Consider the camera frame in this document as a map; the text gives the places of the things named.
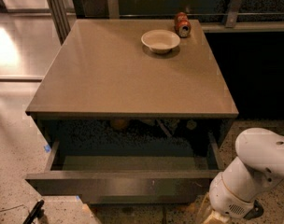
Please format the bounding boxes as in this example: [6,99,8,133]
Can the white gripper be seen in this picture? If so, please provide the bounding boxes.
[197,173,263,224]

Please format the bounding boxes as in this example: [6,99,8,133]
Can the grey top drawer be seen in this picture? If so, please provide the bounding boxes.
[25,134,223,204]

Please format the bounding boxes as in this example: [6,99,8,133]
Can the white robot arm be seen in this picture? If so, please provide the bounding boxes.
[197,128,284,224]

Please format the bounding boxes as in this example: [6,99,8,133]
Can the orange fruit in drawer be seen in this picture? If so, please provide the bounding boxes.
[110,119,129,131]

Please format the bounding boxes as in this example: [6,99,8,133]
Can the grey drawer cabinet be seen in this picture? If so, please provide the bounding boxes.
[26,20,238,156]

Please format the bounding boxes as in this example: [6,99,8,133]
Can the black object on floor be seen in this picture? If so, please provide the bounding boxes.
[22,200,45,224]

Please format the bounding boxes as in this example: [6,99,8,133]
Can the blue tape piece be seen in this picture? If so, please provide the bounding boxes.
[44,145,51,153]

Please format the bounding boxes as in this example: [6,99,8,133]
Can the white bowl on cabinet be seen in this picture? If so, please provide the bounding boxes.
[141,30,180,54]

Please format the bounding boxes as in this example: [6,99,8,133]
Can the red soda can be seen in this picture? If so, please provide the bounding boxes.
[174,12,192,38]

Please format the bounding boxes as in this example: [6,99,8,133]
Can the metal railing frame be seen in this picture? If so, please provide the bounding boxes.
[47,0,284,39]

